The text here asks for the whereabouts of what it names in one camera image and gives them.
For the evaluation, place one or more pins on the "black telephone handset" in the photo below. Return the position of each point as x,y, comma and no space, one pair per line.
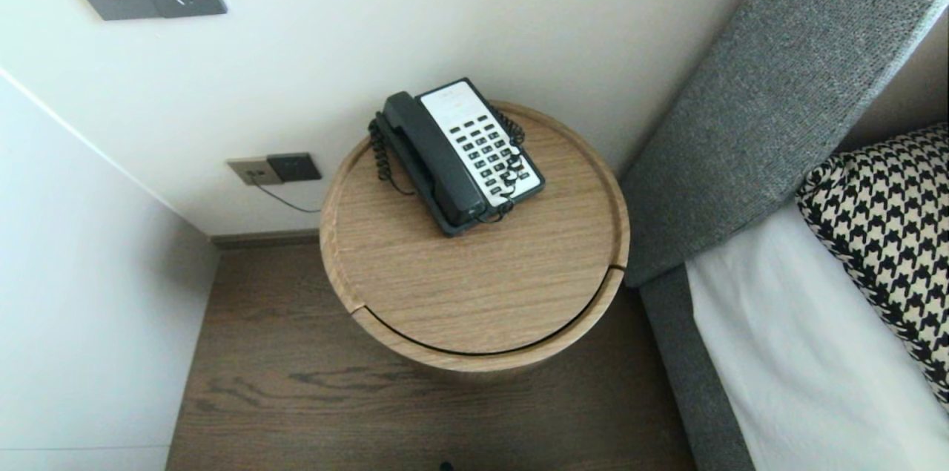
434,159

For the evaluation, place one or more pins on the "round wooden bedside table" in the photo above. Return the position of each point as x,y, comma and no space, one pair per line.
445,285

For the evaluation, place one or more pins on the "wooden baseboard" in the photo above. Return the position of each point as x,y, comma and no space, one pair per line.
263,239

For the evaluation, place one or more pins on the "grey upholstered headboard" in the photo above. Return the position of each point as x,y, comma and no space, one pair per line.
778,85

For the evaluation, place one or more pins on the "white bed sheet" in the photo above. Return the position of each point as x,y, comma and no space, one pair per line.
815,367

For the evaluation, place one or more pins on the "houndstooth pillow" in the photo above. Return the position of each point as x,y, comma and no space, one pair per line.
890,234

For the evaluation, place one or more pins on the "beige wall socket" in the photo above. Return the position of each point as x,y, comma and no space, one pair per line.
252,172

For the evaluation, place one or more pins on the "grey upholstered bed frame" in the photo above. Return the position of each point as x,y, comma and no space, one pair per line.
689,367

